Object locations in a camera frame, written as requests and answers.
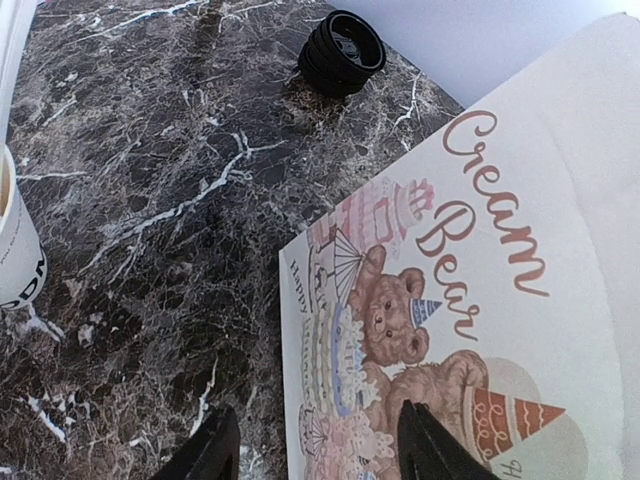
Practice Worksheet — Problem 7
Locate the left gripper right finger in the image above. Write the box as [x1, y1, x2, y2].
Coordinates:
[397, 400, 498, 480]

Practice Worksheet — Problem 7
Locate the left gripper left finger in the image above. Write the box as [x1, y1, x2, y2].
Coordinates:
[151, 405, 240, 480]

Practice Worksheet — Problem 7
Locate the white printed paper bag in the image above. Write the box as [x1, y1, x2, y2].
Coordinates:
[280, 14, 639, 479]

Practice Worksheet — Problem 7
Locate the white cup holding straws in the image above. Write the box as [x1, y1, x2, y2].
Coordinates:
[0, 146, 48, 310]

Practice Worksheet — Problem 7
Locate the stack of black lids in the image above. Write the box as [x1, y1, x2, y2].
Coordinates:
[298, 10, 387, 99]

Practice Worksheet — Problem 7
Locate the bundle of white wrapped straws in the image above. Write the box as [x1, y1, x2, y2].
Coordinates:
[0, 0, 38, 146]

